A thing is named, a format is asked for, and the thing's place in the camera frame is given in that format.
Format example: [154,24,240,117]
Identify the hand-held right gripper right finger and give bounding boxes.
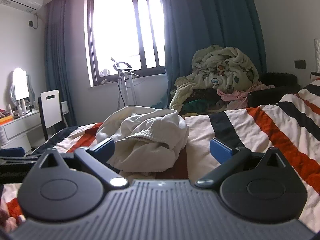
[194,137,288,188]

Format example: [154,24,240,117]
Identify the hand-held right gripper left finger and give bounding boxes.
[36,137,128,188]

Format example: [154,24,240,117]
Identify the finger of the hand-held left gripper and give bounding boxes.
[0,147,39,167]

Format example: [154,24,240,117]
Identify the white pants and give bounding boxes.
[96,106,190,179]

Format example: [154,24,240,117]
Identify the pile of yellow-green clothes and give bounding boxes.
[169,44,260,111]

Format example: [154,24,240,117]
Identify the person's left hand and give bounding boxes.
[0,202,27,233]

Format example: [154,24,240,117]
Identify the white dressing table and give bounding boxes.
[0,102,68,148]

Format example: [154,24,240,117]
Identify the row of cosmetic bottles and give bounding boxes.
[5,99,36,118]

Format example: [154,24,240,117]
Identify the green cloth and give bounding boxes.
[184,99,218,114]

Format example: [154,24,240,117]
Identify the white orange navy garment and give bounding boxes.
[0,80,320,233]

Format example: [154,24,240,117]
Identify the white chair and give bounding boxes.
[37,89,68,141]

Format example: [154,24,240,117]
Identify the pink cloth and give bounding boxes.
[217,81,275,109]

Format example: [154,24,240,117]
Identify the dark patterned cloth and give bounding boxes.
[180,87,221,105]

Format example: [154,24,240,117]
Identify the wavy framed mirror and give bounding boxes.
[9,67,35,108]

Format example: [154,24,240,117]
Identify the garment steamer stand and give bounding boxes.
[111,57,146,111]

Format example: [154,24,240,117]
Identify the white cloth on sill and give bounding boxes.
[97,68,118,85]

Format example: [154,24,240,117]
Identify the black armchair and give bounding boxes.
[247,72,302,109]

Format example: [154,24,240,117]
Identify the dark framed window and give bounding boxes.
[84,0,167,87]

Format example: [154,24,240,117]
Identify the air conditioner cable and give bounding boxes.
[32,10,41,29]

